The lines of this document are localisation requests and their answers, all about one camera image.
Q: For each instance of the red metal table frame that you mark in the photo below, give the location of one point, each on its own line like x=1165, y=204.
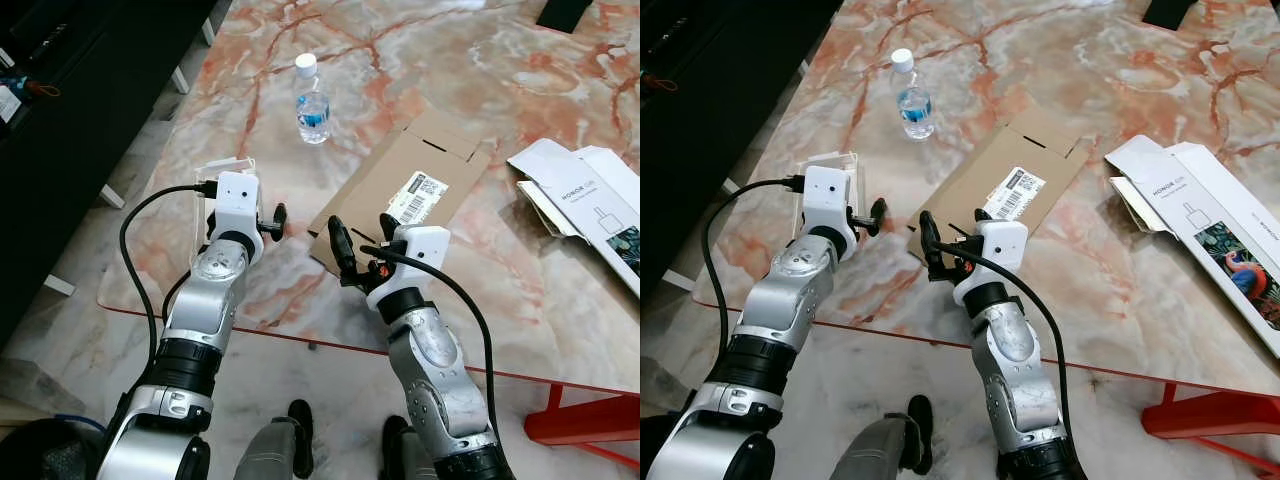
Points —
x=580, y=420
x=1210, y=415

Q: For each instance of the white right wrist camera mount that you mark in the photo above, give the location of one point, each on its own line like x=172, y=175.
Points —
x=415, y=260
x=1000, y=255

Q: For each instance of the black flat object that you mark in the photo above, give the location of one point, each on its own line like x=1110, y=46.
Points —
x=565, y=12
x=1170, y=12

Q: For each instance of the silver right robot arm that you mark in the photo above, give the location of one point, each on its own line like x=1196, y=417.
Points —
x=440, y=370
x=1020, y=370

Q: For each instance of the clear plastic water bottle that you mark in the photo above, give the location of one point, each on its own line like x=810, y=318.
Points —
x=913, y=100
x=313, y=105

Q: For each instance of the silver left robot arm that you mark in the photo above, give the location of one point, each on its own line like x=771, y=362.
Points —
x=790, y=290
x=210, y=290

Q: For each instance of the robot right leg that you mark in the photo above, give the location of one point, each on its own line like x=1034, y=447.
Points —
x=405, y=450

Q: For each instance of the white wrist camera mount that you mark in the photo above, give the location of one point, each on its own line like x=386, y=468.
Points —
x=235, y=200
x=830, y=195
x=1000, y=255
x=415, y=260

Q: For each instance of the flat brown cardboard box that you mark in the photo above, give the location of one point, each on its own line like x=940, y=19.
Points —
x=1000, y=160
x=400, y=165

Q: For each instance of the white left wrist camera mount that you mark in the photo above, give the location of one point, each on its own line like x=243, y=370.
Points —
x=235, y=200
x=830, y=195

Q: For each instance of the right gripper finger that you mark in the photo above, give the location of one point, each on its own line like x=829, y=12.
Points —
x=983, y=214
x=388, y=225
x=930, y=240
x=340, y=240

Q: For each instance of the white phone packaging box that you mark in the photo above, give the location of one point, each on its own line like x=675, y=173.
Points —
x=590, y=200
x=1200, y=220

